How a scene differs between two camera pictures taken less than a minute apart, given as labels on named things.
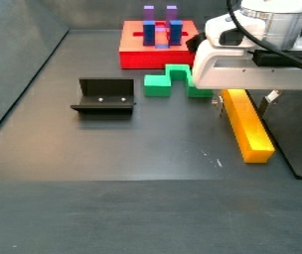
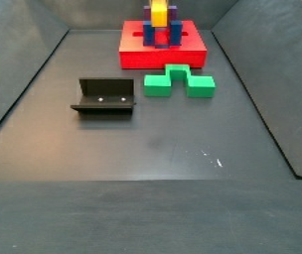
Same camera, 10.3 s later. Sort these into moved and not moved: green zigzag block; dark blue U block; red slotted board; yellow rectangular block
Moved: yellow rectangular block
Not moved: red slotted board; green zigzag block; dark blue U block
